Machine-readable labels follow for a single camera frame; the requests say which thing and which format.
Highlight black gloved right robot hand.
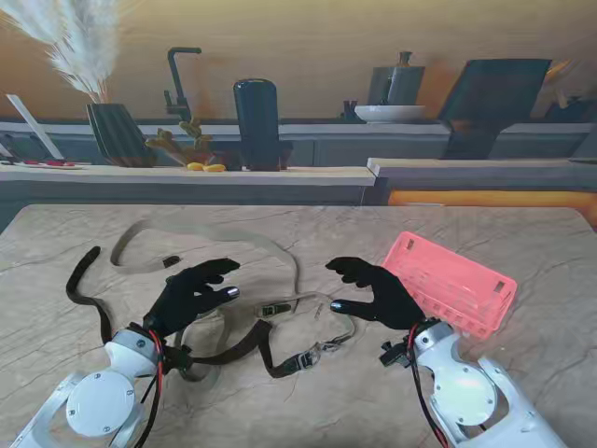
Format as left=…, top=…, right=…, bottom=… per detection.
left=325, top=256, right=426, bottom=331

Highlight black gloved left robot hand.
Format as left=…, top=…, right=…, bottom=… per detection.
left=142, top=258, right=243, bottom=338

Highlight beige woven belt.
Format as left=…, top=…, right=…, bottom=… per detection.
left=179, top=291, right=358, bottom=384
left=109, top=218, right=304, bottom=318

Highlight pink plastic storage basket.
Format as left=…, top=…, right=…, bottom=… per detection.
left=380, top=231, right=519, bottom=341

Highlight dark brown belt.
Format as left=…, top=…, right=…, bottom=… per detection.
left=64, top=245, right=344, bottom=380

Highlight raised counter orange glow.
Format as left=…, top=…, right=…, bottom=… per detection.
left=366, top=157, right=597, bottom=207

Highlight cactus plants in bowl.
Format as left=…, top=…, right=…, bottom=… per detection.
left=144, top=116, right=218, bottom=167

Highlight grey back counter cabinets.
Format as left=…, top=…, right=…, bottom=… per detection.
left=0, top=119, right=597, bottom=167

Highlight dark ribbed vase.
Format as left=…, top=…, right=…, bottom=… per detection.
left=85, top=102, right=158, bottom=168

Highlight white speckled bowl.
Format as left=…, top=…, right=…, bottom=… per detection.
left=353, top=104, right=426, bottom=125

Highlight plate with red food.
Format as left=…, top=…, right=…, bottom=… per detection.
left=12, top=159, right=88, bottom=170

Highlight tall black cylinder container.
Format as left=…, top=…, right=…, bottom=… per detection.
left=232, top=77, right=283, bottom=172

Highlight grey pot with lid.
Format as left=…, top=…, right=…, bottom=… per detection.
left=368, top=50, right=426, bottom=106

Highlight black kitchen faucet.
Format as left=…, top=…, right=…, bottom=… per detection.
left=162, top=46, right=203, bottom=123

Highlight white leaning board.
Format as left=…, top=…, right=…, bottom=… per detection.
left=5, top=92, right=65, bottom=161

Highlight white pampas grass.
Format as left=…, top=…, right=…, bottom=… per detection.
left=0, top=0, right=127, bottom=106

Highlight dark utensil holder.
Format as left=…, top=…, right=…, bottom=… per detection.
left=545, top=95, right=597, bottom=123

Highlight wooden kitchen utensils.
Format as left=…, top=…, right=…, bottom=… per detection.
left=543, top=60, right=576, bottom=107

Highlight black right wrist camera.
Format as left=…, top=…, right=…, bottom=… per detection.
left=378, top=339, right=411, bottom=370

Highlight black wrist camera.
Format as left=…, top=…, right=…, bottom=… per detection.
left=378, top=339, right=411, bottom=370
left=160, top=343, right=195, bottom=382

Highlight left arm red black cables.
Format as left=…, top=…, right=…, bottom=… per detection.
left=139, top=329, right=165, bottom=448

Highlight arm red black cables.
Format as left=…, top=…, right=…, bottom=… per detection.
left=404, top=326, right=449, bottom=448
left=139, top=329, right=165, bottom=448

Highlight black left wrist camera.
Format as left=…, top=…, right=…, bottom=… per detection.
left=160, top=343, right=195, bottom=382

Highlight right arm red black cables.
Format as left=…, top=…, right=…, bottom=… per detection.
left=404, top=326, right=449, bottom=448

